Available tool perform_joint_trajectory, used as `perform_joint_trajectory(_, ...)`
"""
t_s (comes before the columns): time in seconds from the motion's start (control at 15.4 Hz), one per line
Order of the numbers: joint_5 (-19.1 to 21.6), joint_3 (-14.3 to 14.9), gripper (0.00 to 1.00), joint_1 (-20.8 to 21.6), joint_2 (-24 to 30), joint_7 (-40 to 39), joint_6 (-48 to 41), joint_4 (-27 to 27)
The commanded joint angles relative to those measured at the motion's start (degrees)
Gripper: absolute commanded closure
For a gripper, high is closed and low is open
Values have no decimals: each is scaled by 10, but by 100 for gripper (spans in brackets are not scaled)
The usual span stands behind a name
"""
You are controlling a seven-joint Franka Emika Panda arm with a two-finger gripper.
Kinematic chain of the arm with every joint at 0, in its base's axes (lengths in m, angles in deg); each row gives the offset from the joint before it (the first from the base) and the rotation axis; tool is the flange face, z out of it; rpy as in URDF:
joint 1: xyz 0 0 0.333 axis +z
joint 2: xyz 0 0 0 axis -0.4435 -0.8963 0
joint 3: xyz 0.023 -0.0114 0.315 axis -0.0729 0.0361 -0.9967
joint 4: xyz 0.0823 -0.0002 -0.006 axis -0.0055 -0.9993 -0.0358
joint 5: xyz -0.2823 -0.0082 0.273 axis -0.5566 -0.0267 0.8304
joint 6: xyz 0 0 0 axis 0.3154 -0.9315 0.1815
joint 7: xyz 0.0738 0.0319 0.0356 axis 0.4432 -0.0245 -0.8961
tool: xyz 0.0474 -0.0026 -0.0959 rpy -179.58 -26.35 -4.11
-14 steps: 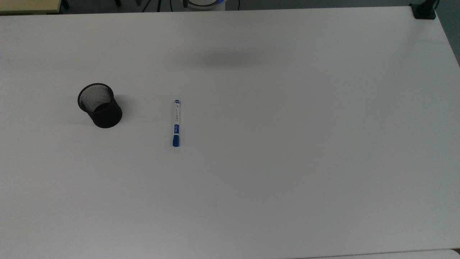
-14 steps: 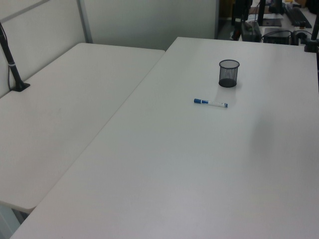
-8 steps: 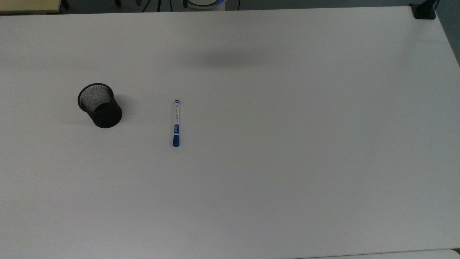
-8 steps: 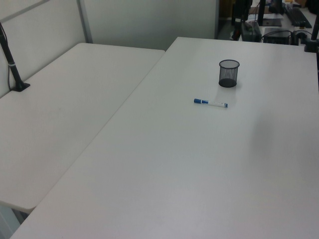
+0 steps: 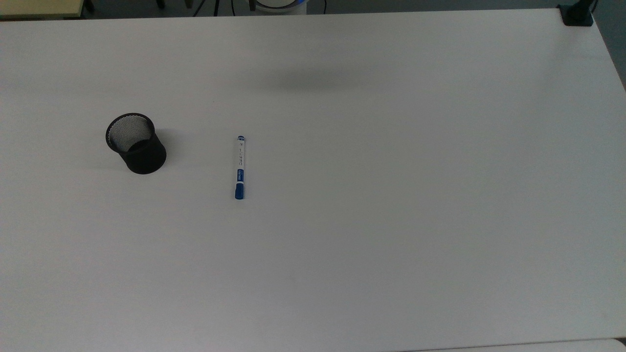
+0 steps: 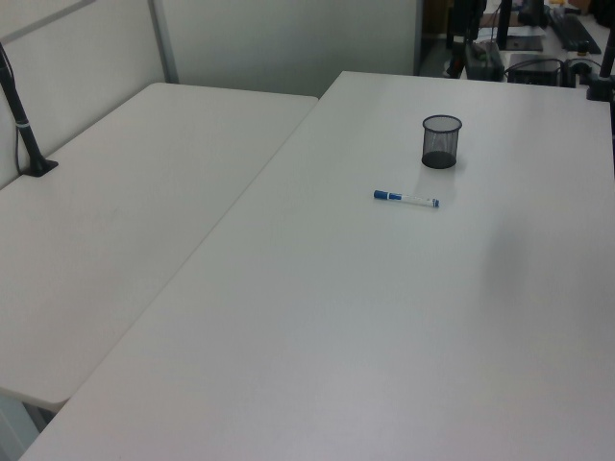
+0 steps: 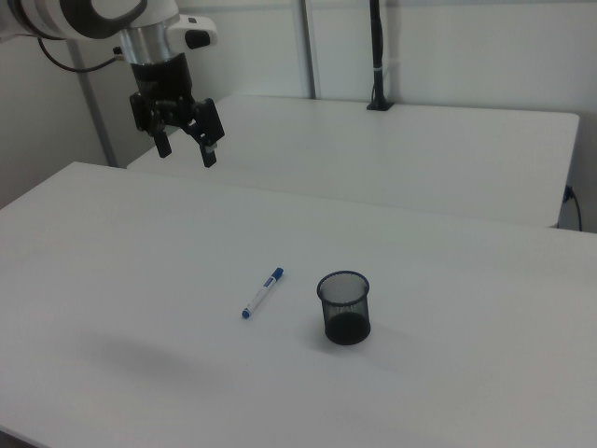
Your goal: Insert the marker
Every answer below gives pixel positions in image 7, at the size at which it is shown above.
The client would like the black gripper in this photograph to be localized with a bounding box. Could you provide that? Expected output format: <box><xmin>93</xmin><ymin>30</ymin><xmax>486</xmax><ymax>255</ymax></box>
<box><xmin>129</xmin><ymin>52</ymin><xmax>227</xmax><ymax>169</ymax></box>

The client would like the blue and white marker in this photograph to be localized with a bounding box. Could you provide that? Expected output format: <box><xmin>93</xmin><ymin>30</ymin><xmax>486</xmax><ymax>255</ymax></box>
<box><xmin>241</xmin><ymin>267</ymin><xmax>285</xmax><ymax>320</ymax></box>

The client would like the white background table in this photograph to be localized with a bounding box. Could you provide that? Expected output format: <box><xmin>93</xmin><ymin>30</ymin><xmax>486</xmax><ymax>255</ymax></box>
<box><xmin>126</xmin><ymin>95</ymin><xmax>581</xmax><ymax>230</ymax></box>

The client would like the black clamp-mounted pole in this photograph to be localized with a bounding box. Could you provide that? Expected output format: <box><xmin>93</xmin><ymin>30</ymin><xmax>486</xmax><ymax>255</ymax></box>
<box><xmin>366</xmin><ymin>0</ymin><xmax>396</xmax><ymax>112</ymax></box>

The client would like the black mesh pen cup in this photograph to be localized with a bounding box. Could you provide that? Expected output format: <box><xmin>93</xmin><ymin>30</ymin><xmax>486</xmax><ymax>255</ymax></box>
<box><xmin>316</xmin><ymin>269</ymin><xmax>372</xmax><ymax>347</ymax></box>

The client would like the grey metal frame post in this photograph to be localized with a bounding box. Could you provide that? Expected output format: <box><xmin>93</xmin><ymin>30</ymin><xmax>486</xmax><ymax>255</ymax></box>
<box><xmin>68</xmin><ymin>39</ymin><xmax>118</xmax><ymax>168</ymax></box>

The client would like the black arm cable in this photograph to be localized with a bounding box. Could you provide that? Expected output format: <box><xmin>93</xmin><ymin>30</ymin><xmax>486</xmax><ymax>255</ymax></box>
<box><xmin>36</xmin><ymin>35</ymin><xmax>125</xmax><ymax>74</ymax></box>

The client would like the white wall divider profile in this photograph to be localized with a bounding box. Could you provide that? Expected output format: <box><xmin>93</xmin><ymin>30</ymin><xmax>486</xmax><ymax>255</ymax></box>
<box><xmin>298</xmin><ymin>0</ymin><xmax>324</xmax><ymax>100</ymax></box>

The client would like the black wall cable, blue plug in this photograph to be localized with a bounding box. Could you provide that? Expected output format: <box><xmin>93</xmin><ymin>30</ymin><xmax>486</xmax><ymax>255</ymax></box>
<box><xmin>563</xmin><ymin>185</ymin><xmax>584</xmax><ymax>231</ymax></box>

